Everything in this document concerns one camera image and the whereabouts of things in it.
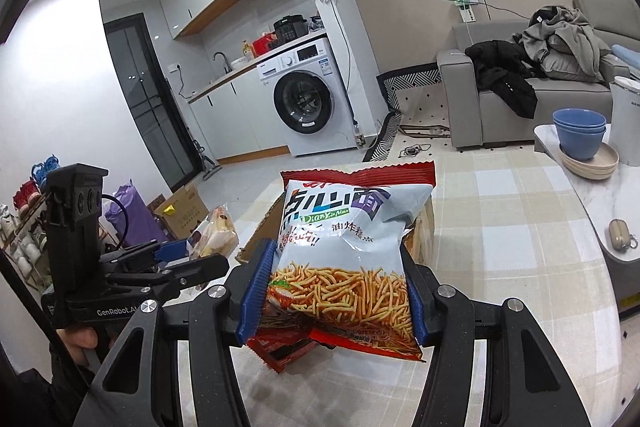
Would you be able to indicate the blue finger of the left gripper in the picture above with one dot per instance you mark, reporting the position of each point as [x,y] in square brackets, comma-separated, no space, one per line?
[172,251]

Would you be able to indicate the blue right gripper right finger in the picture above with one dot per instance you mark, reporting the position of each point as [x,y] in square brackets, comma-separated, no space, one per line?
[417,290]

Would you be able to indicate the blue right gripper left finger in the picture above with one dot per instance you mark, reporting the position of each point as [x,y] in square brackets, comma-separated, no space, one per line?
[253,279]

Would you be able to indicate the yellow bread packet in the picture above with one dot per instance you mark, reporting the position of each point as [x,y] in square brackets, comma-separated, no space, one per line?
[215,235]

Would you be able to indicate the noodle snack bag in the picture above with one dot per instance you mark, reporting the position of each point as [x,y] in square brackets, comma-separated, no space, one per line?
[373,189]

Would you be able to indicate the person's left hand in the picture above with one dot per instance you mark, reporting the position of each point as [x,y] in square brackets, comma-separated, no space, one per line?
[79,340]

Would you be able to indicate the cardboard box on floor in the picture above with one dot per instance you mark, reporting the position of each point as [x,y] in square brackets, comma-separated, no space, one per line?
[182,212]

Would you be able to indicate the purple bag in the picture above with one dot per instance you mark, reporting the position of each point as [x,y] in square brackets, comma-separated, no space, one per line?
[133,221]

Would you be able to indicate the brown cardboard box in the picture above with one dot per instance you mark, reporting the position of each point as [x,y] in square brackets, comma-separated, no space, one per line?
[337,280]

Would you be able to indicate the checkered tablecloth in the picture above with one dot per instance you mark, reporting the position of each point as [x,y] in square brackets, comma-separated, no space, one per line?
[507,224]

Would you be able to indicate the white kitchen cabinet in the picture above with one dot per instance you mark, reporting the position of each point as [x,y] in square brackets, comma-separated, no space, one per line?
[239,121]

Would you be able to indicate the white washing machine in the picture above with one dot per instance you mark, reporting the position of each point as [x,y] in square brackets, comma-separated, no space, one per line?
[310,99]

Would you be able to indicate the patterned floor mat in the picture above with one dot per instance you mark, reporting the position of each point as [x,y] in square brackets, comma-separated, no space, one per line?
[417,123]

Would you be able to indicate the grey sofa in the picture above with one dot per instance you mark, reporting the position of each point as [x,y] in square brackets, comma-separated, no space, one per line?
[496,95]

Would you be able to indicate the beige earbud case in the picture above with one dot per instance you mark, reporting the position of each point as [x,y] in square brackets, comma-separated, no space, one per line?
[620,237]

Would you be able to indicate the beige plate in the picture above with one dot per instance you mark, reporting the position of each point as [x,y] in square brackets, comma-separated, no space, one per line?
[599,168]

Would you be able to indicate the blue bowls stack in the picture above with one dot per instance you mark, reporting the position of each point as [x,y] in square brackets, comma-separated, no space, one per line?
[580,131]

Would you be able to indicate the black rice cooker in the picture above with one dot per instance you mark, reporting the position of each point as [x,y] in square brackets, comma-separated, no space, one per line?
[290,28]

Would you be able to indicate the black jacket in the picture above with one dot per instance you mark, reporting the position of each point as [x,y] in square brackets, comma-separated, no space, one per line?
[504,68]

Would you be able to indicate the white electric kettle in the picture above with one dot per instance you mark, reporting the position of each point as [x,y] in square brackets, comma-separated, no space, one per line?
[625,122]

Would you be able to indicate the grey clothes pile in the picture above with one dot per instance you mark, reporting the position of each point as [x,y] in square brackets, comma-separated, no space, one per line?
[562,42]

